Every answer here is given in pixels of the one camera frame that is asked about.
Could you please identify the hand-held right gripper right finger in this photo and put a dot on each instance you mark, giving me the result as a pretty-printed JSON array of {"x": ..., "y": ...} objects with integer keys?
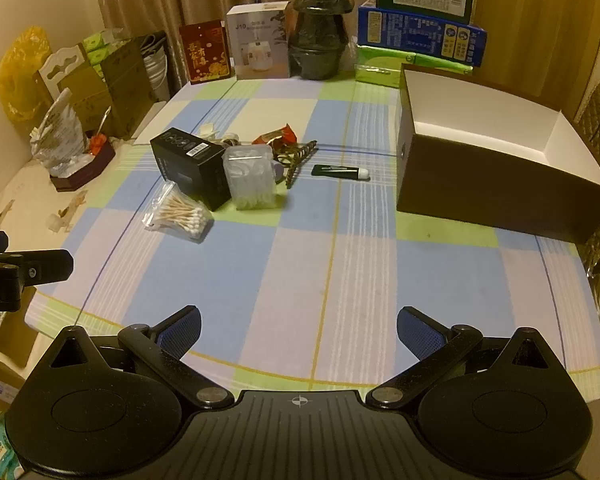
[{"x": 420, "y": 332}]

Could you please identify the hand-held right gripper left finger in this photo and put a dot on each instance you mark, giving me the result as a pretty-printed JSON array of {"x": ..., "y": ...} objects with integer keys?
[{"x": 182, "y": 327}]

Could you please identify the bag of cotton swabs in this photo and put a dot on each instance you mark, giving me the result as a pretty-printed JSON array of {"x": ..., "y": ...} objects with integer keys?
[{"x": 180, "y": 212}]

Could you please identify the clear plastic cotton swab box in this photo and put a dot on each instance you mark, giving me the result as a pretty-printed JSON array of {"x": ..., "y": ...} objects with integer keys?
[{"x": 250, "y": 180}]

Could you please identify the brown cardboard storage box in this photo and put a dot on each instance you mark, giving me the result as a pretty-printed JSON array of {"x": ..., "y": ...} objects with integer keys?
[{"x": 480, "y": 180}]

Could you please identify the black product box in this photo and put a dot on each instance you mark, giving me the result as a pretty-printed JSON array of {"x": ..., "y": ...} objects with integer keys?
[{"x": 190, "y": 160}]

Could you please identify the black tube with white cap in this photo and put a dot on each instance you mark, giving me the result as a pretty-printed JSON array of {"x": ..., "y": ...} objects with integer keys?
[{"x": 335, "y": 171}]

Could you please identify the purple tube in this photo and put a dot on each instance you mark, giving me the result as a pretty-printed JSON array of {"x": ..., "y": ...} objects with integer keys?
[{"x": 278, "y": 171}]

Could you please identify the leopard print headband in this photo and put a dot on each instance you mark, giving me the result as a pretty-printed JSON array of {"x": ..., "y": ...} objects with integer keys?
[{"x": 295, "y": 165}]

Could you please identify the small white bottle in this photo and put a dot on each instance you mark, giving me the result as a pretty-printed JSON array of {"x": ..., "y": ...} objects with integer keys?
[{"x": 231, "y": 136}]

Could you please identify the white hair claw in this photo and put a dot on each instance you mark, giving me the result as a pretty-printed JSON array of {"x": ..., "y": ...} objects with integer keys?
[{"x": 207, "y": 131}]

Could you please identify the red snack packet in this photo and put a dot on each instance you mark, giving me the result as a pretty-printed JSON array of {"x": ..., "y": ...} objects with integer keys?
[{"x": 280, "y": 135}]

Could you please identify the checkered cloth desktop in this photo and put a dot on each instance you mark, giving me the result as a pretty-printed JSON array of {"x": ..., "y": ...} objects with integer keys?
[{"x": 300, "y": 270}]

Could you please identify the dark red tissue box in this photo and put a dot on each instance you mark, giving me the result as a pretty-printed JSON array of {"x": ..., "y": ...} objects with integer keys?
[{"x": 85, "y": 170}]

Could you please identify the clear plastic bag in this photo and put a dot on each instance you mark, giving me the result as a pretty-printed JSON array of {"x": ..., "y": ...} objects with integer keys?
[{"x": 55, "y": 130}]

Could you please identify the small orange object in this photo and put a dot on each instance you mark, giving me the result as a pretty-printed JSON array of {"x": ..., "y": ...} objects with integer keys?
[{"x": 97, "y": 144}]

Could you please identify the teal printed packet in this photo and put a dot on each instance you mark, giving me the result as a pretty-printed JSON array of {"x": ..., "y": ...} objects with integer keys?
[{"x": 0, "y": 450}]

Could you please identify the yellow plastic bag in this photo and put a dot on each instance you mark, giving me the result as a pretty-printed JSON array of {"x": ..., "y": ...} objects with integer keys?
[{"x": 20, "y": 70}]

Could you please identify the brown cardboard carton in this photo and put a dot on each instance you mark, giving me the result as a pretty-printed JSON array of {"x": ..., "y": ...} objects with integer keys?
[{"x": 120, "y": 80}]

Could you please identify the small green box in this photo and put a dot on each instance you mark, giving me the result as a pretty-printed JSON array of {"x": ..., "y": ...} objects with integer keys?
[{"x": 100, "y": 45}]

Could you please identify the red gift box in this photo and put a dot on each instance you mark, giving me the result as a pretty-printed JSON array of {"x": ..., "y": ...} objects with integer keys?
[{"x": 205, "y": 52}]

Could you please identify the green tissue pack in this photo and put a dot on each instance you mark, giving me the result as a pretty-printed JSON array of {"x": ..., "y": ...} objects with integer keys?
[{"x": 380, "y": 67}]

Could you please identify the white humidifier box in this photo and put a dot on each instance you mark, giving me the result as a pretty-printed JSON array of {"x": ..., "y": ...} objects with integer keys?
[{"x": 255, "y": 40}]

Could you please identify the blue carton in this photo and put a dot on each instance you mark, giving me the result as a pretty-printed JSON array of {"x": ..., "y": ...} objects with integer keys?
[{"x": 420, "y": 35}]

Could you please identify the stacked black wrapped bowls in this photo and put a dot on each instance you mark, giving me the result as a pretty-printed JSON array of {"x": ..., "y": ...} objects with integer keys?
[{"x": 320, "y": 35}]

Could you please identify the golden curtain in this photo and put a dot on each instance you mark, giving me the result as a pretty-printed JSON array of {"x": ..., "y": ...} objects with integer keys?
[{"x": 530, "y": 10}]

